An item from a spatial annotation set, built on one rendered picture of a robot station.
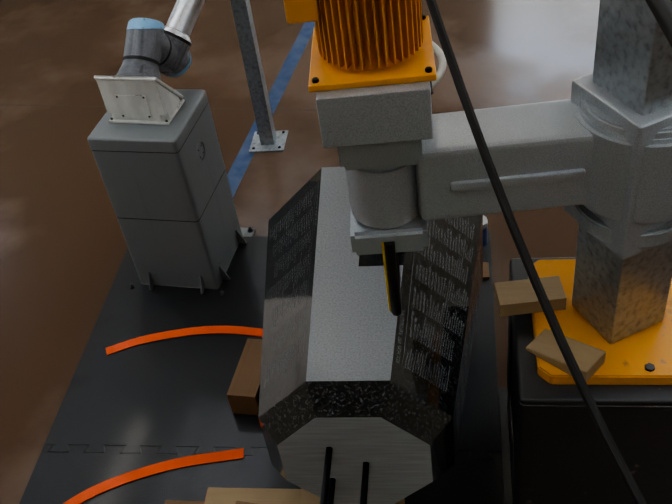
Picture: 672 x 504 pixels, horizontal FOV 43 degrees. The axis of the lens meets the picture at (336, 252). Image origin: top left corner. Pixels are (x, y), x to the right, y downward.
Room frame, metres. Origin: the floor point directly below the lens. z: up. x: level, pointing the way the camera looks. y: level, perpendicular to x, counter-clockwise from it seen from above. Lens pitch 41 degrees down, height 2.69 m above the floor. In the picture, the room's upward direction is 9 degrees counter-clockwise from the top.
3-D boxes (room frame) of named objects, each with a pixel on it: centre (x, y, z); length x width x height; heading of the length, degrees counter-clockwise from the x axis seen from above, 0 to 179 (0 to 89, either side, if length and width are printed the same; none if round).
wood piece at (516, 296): (1.80, -0.56, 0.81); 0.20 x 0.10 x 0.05; 86
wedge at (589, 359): (1.57, -0.60, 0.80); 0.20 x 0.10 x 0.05; 39
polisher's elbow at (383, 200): (1.76, -0.15, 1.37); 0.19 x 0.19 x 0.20
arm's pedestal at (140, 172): (3.16, 0.70, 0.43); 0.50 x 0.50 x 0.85; 72
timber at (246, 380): (2.30, 0.41, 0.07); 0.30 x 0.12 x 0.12; 162
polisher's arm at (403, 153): (2.02, -0.17, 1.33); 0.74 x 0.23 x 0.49; 173
